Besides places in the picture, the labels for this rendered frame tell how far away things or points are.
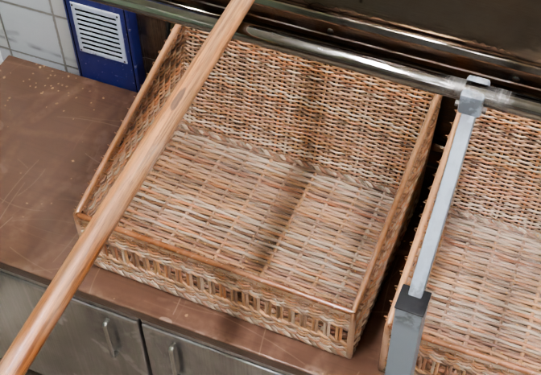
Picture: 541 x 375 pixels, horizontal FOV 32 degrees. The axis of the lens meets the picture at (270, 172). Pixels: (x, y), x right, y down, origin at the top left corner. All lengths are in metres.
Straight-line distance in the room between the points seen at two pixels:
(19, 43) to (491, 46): 1.14
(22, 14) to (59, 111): 0.25
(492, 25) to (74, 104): 0.96
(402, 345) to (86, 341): 0.83
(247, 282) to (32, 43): 0.92
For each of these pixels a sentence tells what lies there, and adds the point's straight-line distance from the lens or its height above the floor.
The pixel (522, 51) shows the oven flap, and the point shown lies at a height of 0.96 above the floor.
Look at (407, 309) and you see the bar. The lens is 1.35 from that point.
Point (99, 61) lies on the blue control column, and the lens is 2.17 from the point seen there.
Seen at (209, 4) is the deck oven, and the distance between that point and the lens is 1.94.
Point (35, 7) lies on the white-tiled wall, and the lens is 2.21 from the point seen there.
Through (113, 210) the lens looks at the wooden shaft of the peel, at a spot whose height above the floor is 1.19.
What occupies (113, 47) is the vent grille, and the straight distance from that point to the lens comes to 2.11.
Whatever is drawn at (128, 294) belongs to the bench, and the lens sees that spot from 1.82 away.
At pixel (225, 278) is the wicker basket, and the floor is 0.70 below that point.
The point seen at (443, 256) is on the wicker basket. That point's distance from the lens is 1.86.
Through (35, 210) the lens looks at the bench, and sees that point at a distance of 1.98.
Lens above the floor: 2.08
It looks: 49 degrees down
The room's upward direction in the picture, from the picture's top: 1 degrees counter-clockwise
